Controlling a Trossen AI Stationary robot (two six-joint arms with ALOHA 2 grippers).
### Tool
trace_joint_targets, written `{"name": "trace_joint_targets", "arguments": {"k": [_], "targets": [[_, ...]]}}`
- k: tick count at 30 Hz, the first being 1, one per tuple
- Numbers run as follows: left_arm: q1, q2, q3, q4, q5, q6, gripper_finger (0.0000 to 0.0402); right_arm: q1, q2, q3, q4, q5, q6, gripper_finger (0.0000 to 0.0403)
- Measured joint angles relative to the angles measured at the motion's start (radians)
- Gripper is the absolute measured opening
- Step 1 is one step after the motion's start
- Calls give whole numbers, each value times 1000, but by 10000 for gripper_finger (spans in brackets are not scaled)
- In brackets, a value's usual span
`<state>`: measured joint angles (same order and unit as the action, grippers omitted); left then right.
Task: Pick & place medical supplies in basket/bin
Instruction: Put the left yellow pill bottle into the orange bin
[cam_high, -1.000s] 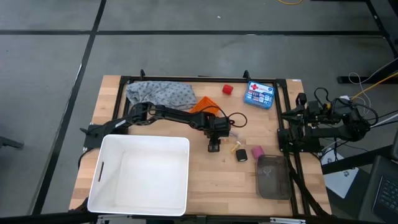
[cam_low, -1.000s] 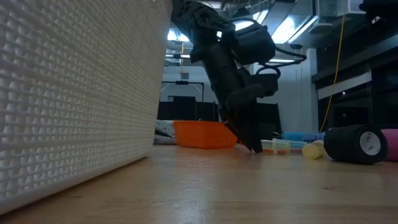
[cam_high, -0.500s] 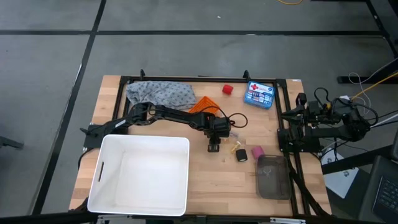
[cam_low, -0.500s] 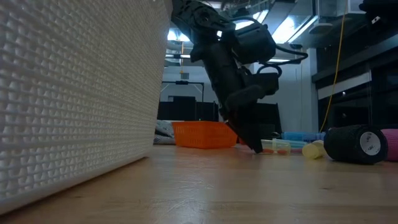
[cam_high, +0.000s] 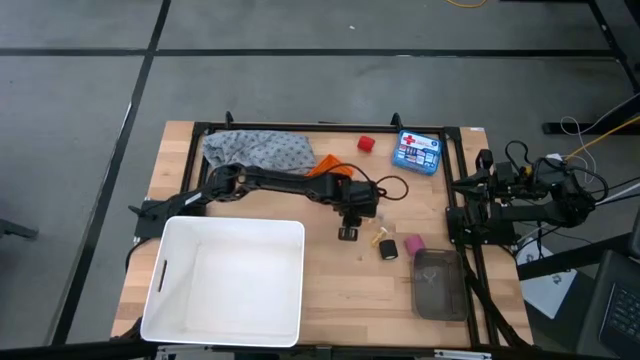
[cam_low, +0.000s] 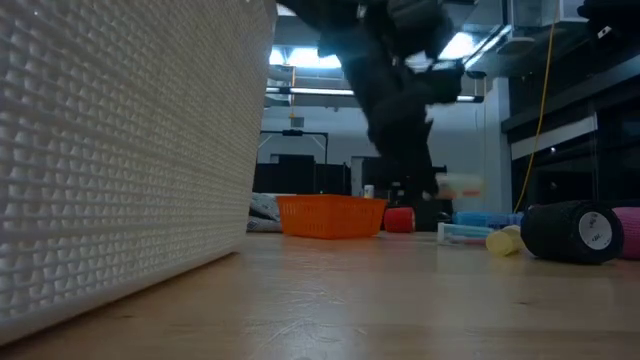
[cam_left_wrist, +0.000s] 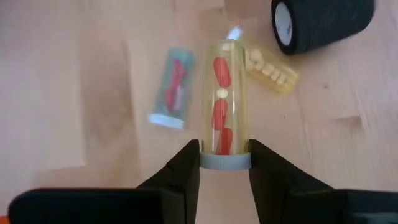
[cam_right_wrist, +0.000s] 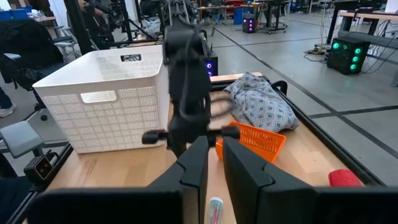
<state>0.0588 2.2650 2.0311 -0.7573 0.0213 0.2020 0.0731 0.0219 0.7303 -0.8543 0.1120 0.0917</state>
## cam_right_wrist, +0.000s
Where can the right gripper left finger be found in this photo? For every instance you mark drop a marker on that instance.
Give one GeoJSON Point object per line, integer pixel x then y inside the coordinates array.
{"type": "Point", "coordinates": [186, 180]}

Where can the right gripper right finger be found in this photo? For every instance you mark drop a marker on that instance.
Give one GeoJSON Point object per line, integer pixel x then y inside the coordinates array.
{"type": "Point", "coordinates": [248, 174]}

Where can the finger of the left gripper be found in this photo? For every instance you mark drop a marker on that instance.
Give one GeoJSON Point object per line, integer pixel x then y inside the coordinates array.
{"type": "Point", "coordinates": [150, 137]}
{"type": "Point", "coordinates": [230, 132]}

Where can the clear plastic test tube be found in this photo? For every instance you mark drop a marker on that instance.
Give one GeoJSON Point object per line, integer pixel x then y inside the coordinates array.
{"type": "Point", "coordinates": [215, 211]}

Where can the grey patterned cloth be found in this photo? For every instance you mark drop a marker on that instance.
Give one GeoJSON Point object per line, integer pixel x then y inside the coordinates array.
{"type": "Point", "coordinates": [261, 102]}

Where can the red bandage roll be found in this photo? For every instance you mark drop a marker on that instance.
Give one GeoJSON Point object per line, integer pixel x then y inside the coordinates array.
{"type": "Point", "coordinates": [343, 179]}

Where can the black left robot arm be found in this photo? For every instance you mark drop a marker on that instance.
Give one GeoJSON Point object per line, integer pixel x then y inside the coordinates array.
{"type": "Point", "coordinates": [183, 37]}

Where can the small orange plastic basket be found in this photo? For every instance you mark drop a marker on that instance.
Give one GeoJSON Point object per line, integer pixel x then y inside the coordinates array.
{"type": "Point", "coordinates": [258, 141]}

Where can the white plastic storage basket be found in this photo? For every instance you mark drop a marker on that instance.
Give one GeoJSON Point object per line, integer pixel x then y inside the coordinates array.
{"type": "Point", "coordinates": [105, 115]}

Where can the blue plastic bin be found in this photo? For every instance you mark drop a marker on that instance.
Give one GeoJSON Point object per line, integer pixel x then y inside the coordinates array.
{"type": "Point", "coordinates": [238, 16]}

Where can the computer tower purple lights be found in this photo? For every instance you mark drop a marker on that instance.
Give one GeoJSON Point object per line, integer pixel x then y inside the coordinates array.
{"type": "Point", "coordinates": [248, 25]}
{"type": "Point", "coordinates": [211, 65]}

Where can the person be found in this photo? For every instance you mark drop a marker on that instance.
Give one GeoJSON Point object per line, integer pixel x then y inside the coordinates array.
{"type": "Point", "coordinates": [98, 28]}
{"type": "Point", "coordinates": [6, 105]}

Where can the grey padded stool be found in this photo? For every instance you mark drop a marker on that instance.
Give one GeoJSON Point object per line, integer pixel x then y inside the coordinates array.
{"type": "Point", "coordinates": [20, 138]}

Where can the computer tower green lights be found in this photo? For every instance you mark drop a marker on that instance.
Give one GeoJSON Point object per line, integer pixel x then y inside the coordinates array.
{"type": "Point", "coordinates": [348, 56]}

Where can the black office chair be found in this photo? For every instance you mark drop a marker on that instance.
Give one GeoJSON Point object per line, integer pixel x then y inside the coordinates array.
{"type": "Point", "coordinates": [28, 49]}

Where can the wooden desk black legs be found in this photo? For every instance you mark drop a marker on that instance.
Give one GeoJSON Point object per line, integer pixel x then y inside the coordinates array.
{"type": "Point", "coordinates": [367, 17]}

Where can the small black table camera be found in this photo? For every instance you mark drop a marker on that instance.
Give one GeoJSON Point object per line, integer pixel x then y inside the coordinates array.
{"type": "Point", "coordinates": [42, 168]}

